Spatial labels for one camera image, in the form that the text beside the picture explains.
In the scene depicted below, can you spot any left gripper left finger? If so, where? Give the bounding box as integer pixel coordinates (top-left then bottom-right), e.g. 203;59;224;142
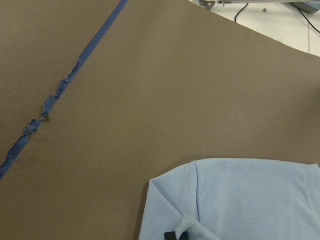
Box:
164;231;176;240

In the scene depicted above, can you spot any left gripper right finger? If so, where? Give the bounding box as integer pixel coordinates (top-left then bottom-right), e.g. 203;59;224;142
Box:
179;232;190;240

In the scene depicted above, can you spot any light blue t-shirt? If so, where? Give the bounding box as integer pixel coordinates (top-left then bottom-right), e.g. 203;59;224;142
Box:
139;158;320;240

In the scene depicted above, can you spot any aluminium frame post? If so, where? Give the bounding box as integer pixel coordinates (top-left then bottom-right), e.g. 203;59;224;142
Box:
196;0;250;11

